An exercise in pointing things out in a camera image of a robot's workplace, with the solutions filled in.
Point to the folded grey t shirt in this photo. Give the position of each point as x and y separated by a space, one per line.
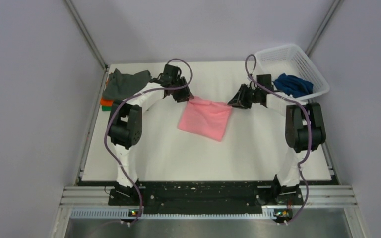
121 85

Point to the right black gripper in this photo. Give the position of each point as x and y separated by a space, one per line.
239 100

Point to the white plastic basket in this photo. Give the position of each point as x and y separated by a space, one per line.
290 59

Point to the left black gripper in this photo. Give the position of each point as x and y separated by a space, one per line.
185 92

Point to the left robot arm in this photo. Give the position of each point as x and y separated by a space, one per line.
124 129

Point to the right aluminium frame post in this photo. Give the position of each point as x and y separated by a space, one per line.
336 4

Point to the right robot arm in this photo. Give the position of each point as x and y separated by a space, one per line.
304 126

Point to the white slotted cable duct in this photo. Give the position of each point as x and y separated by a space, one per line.
125 213

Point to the pink t shirt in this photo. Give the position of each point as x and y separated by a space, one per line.
206 118

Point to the aluminium frame post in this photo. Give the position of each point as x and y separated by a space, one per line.
336 4
85 33

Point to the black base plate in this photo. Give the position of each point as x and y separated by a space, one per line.
203 197

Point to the crumpled blue t shirt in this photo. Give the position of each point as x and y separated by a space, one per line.
293 86

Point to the left aluminium frame post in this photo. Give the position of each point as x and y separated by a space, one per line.
85 33

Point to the folded green t shirt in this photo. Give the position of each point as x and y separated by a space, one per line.
106 108

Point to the folded orange t shirt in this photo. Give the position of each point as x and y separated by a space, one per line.
106 103

